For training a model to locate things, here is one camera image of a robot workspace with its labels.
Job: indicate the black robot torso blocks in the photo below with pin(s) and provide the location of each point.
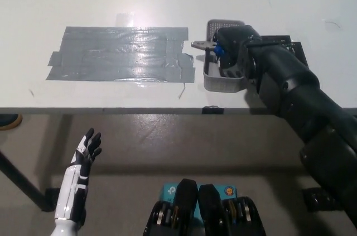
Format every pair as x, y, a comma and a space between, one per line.
189, 213

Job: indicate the grey duct tape patch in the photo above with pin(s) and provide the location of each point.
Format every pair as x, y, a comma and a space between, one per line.
117, 54

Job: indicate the teal cardboard box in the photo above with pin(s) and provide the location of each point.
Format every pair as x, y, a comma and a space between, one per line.
168, 191

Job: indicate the grey perforated plastic basket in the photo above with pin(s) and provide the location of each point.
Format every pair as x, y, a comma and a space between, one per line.
220, 84

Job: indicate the round brown black disc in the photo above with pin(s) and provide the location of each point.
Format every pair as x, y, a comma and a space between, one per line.
8, 123

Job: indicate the black diagonal table leg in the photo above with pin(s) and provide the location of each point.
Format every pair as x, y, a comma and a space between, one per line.
22, 178

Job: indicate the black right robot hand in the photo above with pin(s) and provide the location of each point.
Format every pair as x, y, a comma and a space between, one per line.
234, 43

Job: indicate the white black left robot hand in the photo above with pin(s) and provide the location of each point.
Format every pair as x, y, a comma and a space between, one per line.
71, 191

